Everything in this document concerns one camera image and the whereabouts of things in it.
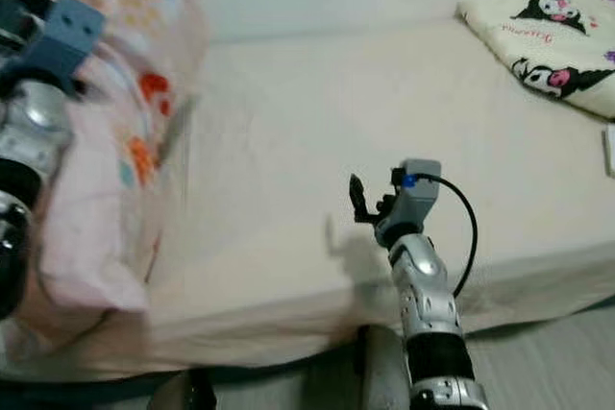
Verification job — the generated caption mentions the pink patterned pillow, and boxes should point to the pink patterned pillow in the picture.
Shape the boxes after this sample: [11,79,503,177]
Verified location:
[5,0,212,353]

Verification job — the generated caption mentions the cream cartoon print blanket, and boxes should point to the cream cartoon print blanket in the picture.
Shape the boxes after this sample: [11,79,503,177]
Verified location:
[456,0,615,123]

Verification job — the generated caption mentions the cream sheeted bed mattress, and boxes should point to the cream sheeted bed mattress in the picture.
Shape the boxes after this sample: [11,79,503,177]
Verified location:
[10,16,615,382]

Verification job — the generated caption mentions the silver robot right leg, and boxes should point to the silver robot right leg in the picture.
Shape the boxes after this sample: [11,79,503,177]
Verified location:
[356,324,414,410]

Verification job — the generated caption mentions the silver robot leg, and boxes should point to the silver robot leg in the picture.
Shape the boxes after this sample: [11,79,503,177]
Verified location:
[154,369,217,410]
[356,324,414,410]

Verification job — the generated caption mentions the silver robot left leg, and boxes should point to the silver robot left leg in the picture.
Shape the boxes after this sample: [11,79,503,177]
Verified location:
[154,369,217,410]

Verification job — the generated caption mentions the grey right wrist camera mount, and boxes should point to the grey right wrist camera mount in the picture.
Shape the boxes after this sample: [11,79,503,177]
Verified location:
[392,158,443,229]

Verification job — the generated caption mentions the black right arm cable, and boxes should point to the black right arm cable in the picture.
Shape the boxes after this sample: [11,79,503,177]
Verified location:
[418,172,480,298]

